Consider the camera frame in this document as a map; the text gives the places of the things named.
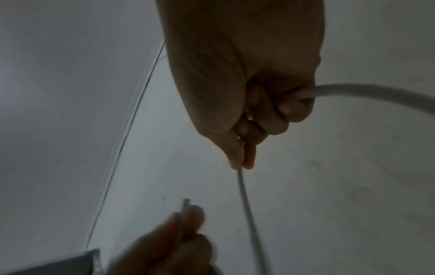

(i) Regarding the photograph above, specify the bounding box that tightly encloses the white cable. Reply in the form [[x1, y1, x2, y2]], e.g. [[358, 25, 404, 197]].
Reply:
[[179, 83, 435, 275]]

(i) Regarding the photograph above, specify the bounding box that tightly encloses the person's right hand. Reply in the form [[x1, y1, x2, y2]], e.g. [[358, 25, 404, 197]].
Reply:
[[155, 0, 324, 170]]

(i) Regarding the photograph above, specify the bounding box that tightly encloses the person's left hand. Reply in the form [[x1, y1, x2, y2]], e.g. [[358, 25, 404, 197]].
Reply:
[[107, 205, 220, 275]]

